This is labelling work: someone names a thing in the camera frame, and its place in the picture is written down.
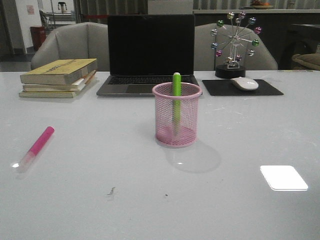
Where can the fruit bowl on counter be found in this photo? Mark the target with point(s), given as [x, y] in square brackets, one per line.
[261, 5]

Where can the top yellow book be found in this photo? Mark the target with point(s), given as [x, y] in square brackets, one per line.
[60, 72]

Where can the pink mesh pen holder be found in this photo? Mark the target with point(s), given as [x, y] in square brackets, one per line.
[189, 114]

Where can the red trash bin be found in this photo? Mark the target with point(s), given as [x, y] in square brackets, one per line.
[38, 35]

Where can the white computer mouse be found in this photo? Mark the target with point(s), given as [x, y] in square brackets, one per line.
[245, 83]

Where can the white cabinet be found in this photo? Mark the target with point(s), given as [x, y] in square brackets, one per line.
[169, 7]

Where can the left beige armchair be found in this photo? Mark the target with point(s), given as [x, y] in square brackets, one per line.
[75, 41]

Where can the middle cream book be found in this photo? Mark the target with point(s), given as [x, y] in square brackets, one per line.
[74, 87]

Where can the grey laptop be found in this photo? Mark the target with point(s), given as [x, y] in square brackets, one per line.
[146, 50]

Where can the black mouse pad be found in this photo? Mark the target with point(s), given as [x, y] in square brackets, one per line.
[225, 87]

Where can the green highlighter pen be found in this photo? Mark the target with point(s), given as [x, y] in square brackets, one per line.
[177, 85]

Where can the red barrier belt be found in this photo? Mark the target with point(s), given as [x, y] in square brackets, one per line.
[85, 16]

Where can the yellow book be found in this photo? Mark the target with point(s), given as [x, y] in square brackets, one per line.
[49, 94]
[60, 72]

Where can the right beige armchair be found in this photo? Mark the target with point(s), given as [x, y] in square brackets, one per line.
[204, 55]

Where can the bottom yellow book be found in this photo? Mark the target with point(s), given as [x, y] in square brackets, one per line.
[49, 94]

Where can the beige armchair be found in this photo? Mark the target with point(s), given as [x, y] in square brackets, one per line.
[75, 41]
[204, 55]

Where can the ferris wheel desk ornament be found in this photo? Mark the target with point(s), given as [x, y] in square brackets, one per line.
[229, 41]

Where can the pink highlighter pen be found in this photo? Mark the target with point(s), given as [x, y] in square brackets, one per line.
[24, 164]

